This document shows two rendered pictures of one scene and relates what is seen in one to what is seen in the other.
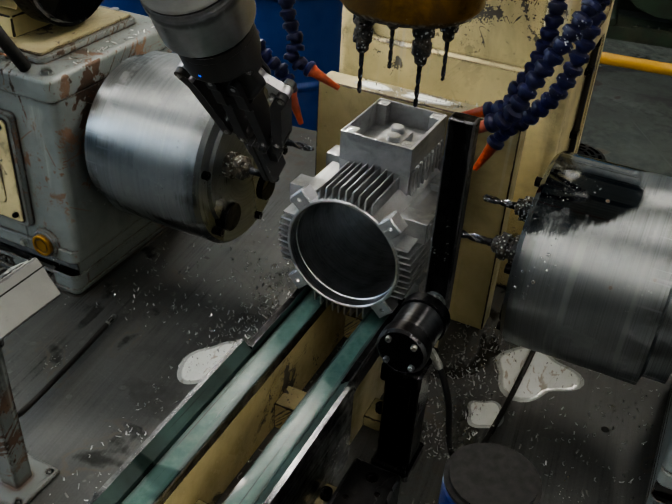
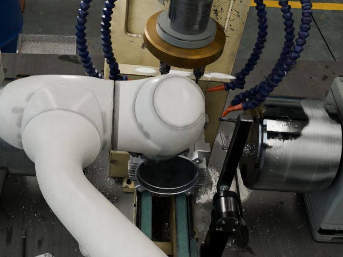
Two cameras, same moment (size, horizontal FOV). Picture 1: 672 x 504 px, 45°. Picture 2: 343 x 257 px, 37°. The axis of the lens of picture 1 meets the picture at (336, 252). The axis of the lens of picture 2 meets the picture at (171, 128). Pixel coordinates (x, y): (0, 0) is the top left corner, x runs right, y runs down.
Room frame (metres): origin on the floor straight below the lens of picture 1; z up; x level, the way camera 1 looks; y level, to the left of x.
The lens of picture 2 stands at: (0.21, 0.43, 1.99)
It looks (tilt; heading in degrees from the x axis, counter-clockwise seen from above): 46 degrees down; 327
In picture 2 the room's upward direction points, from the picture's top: 11 degrees clockwise
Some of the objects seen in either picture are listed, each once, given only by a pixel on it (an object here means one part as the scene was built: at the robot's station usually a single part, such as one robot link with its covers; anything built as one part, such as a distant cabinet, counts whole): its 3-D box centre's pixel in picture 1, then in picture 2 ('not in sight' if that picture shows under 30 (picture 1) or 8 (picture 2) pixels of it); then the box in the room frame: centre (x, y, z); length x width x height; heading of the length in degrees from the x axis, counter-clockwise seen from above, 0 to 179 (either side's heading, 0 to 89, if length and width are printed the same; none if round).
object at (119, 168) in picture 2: not in sight; (122, 156); (1.06, 0.02, 0.86); 0.07 x 0.06 x 0.12; 66
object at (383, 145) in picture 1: (393, 146); not in sight; (0.98, -0.07, 1.11); 0.12 x 0.11 x 0.07; 154
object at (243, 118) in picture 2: (448, 221); (233, 156); (0.78, -0.12, 1.12); 0.04 x 0.03 x 0.26; 156
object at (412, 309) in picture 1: (482, 318); (226, 175); (0.86, -0.20, 0.92); 0.45 x 0.13 x 0.24; 156
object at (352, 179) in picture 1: (374, 220); (167, 145); (0.94, -0.05, 1.02); 0.20 x 0.19 x 0.19; 154
